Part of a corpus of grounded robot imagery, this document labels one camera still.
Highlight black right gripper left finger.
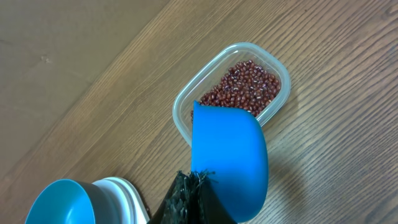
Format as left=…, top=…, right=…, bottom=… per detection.
left=148, top=171, right=199, bottom=224

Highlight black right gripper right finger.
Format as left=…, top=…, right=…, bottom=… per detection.
left=194, top=172, right=236, bottom=224

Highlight blue plastic scoop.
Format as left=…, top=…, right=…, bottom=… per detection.
left=191, top=102, right=269, bottom=223

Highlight white digital kitchen scale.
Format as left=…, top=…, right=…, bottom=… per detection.
left=93, top=177, right=150, bottom=224

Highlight teal blue bowl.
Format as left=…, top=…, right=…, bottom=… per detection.
left=25, top=179, right=121, bottom=224

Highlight red adzuki beans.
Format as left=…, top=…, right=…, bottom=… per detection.
left=196, top=60, right=282, bottom=117

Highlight clear plastic food container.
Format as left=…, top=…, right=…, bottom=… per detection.
left=172, top=42, right=291, bottom=145

